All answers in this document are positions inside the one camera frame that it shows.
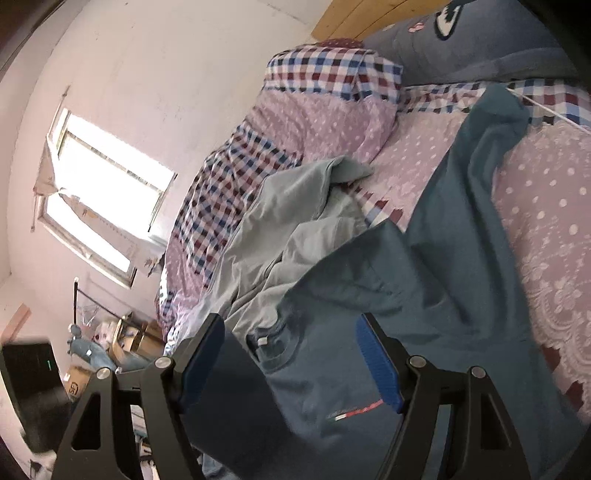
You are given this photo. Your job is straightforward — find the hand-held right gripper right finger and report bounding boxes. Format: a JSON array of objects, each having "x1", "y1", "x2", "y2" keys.
[{"x1": 355, "y1": 313, "x2": 532, "y2": 480}]

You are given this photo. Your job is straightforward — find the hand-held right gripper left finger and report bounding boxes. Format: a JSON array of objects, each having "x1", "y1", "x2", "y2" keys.
[{"x1": 51, "y1": 313, "x2": 227, "y2": 480}]

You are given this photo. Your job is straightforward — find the teal t-shirt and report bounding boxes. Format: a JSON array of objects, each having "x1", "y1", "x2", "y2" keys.
[{"x1": 182, "y1": 83, "x2": 587, "y2": 480}]

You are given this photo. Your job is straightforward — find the black clothes rack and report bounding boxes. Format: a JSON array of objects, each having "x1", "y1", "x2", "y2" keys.
[{"x1": 71, "y1": 277, "x2": 130, "y2": 333}]

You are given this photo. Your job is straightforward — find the brown cardboard box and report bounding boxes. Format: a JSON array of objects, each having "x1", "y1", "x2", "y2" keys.
[
  {"x1": 62, "y1": 364, "x2": 93, "y2": 398},
  {"x1": 111, "y1": 314, "x2": 162, "y2": 361}
]

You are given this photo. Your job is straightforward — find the blue plush toy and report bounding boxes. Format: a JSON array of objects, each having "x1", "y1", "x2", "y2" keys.
[{"x1": 67, "y1": 323, "x2": 121, "y2": 370}]

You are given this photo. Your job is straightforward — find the light grey-green sweatshirt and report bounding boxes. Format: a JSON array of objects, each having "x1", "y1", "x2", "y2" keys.
[{"x1": 178, "y1": 154, "x2": 375, "y2": 356}]

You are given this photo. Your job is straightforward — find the white patterned curtain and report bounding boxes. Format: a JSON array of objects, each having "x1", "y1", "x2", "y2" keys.
[{"x1": 30, "y1": 138, "x2": 162, "y2": 278}]

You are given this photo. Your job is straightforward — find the window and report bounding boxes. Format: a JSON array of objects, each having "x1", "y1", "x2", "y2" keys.
[{"x1": 37, "y1": 108, "x2": 178, "y2": 289}]

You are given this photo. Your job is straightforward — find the maroon dotted pillow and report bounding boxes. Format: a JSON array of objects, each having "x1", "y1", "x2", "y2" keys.
[{"x1": 318, "y1": 38, "x2": 365, "y2": 51}]

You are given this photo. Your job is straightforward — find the blue plush pillow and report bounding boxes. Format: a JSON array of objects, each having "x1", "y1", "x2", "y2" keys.
[{"x1": 360, "y1": 0, "x2": 578, "y2": 86}]

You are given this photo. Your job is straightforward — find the wooden bed headboard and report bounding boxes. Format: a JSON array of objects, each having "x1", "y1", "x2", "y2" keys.
[{"x1": 311, "y1": 0, "x2": 437, "y2": 42}]

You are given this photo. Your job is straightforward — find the white charging cable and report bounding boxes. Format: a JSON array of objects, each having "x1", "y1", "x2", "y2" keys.
[{"x1": 505, "y1": 88, "x2": 591, "y2": 134}]

